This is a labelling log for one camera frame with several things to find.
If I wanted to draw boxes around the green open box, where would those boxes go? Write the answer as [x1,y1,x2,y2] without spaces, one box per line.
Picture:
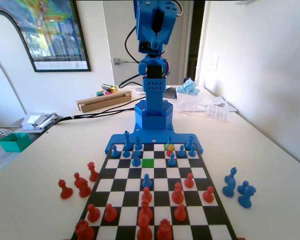
[0,132,33,153]

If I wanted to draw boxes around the red chess king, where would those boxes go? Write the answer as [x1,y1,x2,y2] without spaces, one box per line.
[86,161,100,183]

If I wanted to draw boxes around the blue chess knight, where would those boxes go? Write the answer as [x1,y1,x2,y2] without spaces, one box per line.
[238,185,257,209]
[221,175,236,198]

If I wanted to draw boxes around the yellow green tube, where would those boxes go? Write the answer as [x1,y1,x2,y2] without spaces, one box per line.
[101,83,119,91]

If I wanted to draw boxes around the grey white paper pile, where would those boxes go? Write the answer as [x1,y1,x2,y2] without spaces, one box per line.
[19,112,58,131]

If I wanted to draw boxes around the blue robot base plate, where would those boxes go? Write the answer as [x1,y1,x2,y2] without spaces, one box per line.
[104,126,205,155]

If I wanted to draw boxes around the black and white chessboard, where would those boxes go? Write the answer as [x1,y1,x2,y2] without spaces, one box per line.
[69,142,238,240]

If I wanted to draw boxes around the black framed map poster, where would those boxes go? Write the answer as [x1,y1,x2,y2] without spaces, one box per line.
[0,0,92,73]

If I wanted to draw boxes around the silver door handle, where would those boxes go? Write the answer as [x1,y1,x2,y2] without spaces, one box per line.
[113,57,141,65]

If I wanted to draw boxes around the coloured marker pack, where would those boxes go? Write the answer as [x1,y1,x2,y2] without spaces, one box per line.
[96,88,121,98]

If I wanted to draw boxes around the tall blue chess piece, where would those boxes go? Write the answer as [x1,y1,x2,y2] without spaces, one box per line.
[228,166,239,187]

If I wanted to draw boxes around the long cardboard box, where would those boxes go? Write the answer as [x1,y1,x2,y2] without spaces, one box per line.
[76,90,133,113]

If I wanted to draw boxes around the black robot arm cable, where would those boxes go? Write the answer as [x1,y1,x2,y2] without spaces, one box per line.
[118,24,146,89]

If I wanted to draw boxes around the grey box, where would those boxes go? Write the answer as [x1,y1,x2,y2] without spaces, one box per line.
[164,86,178,100]

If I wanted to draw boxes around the printed paper sheet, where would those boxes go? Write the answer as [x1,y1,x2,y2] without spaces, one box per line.
[204,104,231,123]

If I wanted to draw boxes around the red chess bishop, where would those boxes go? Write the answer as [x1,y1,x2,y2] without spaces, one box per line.
[139,198,153,221]

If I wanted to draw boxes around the blue white cloth bundle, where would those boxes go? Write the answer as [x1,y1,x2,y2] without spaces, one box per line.
[176,77,200,96]

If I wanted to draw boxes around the clear plastic bag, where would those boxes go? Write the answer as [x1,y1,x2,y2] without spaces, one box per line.
[176,91,238,113]

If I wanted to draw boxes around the black cable bundle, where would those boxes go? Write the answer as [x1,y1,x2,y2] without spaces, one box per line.
[48,96,141,127]

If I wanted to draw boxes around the white door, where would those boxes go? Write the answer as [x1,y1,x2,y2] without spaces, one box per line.
[101,0,194,87]

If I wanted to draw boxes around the white paper sheet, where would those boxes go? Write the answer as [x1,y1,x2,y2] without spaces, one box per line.
[131,86,147,95]

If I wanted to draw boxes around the red chess rook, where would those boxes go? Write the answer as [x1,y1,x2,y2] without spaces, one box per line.
[156,218,173,240]
[74,219,96,240]

